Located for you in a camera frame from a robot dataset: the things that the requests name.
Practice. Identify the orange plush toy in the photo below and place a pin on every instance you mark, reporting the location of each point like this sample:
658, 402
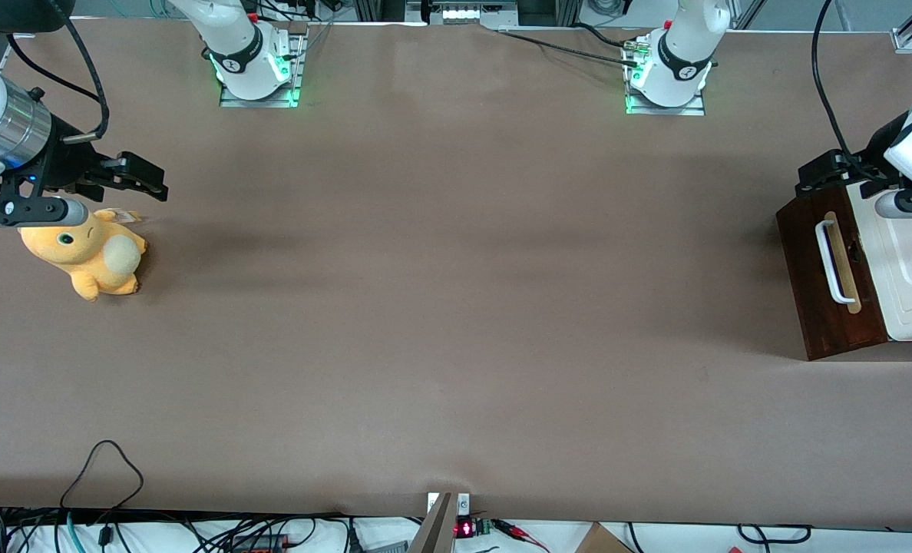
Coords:
95, 261

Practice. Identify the white power strip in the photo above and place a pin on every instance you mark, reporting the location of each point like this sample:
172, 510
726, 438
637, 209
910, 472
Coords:
464, 14

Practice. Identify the orange black device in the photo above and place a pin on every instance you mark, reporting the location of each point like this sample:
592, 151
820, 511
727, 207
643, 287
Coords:
260, 544

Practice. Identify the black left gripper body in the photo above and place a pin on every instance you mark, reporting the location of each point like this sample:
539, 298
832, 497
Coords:
864, 163

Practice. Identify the white mounting bracket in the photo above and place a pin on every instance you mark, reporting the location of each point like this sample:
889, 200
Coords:
464, 504

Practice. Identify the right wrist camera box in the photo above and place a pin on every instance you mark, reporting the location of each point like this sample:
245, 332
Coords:
34, 211

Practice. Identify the brown table cover mat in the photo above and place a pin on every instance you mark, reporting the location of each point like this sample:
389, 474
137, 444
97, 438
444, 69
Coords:
456, 269

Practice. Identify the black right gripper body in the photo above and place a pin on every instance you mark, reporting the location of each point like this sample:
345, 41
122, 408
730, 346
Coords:
61, 167

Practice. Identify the red clip leads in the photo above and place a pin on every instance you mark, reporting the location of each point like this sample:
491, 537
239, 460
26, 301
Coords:
513, 528

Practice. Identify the brown cardboard piece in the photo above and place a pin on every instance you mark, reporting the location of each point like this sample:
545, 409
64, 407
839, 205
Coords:
598, 541

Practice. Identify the grey camera post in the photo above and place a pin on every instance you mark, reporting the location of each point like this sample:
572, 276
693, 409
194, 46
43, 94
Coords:
434, 530

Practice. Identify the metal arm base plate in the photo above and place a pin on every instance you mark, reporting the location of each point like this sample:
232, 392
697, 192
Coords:
694, 110
229, 96

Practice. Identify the red led circuit module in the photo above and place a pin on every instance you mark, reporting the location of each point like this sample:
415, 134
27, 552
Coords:
465, 528

